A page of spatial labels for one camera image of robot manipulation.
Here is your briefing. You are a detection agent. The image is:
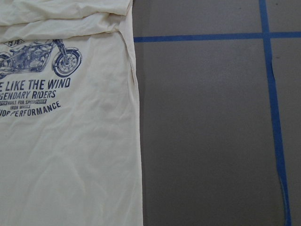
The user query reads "cream long-sleeve printed shirt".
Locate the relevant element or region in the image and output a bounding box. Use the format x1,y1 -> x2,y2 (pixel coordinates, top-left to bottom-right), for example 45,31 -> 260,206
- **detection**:
0,0 -> 143,226

